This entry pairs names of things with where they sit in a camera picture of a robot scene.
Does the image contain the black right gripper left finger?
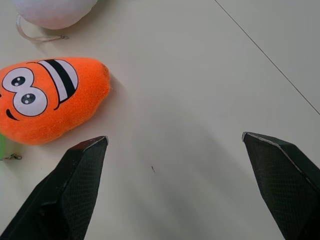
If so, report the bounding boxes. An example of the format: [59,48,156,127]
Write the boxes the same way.
[0,135,109,240]

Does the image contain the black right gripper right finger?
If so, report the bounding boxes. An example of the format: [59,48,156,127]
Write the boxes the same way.
[241,131,320,240]

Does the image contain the orange carrot plush toy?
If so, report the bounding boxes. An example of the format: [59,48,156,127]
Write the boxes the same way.
[0,56,112,162]

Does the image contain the white plush toy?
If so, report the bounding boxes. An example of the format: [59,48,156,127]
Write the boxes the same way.
[12,0,99,42]

